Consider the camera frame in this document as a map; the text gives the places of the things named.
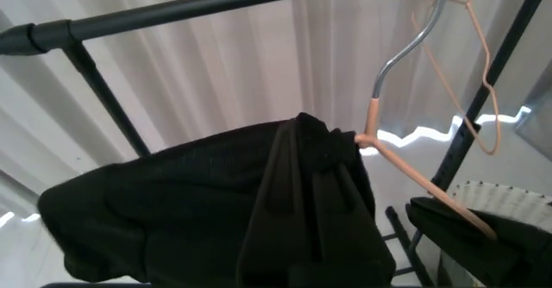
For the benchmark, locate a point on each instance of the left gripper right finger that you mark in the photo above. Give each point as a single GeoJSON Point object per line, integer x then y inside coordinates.
{"type": "Point", "coordinates": [362, 253]}

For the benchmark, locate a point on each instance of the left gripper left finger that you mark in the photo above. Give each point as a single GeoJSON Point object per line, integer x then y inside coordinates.
{"type": "Point", "coordinates": [259, 253]}

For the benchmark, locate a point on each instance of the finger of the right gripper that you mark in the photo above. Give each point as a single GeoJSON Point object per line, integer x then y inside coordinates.
{"type": "Point", "coordinates": [530, 258]}
{"type": "Point", "coordinates": [453, 240]}

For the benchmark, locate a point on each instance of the black garment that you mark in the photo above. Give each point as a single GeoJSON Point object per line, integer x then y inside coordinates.
{"type": "Point", "coordinates": [151, 202]}

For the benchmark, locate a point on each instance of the pink clothes hanger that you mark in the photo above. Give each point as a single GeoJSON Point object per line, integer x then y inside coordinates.
{"type": "Point", "coordinates": [371, 115]}
{"type": "Point", "coordinates": [478, 29]}

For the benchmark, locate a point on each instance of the white laundry basket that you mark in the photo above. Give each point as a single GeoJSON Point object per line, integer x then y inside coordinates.
{"type": "Point", "coordinates": [509, 197]}

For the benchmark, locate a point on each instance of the black clothes rack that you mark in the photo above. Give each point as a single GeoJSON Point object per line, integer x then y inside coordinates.
{"type": "Point", "coordinates": [215, 5]}

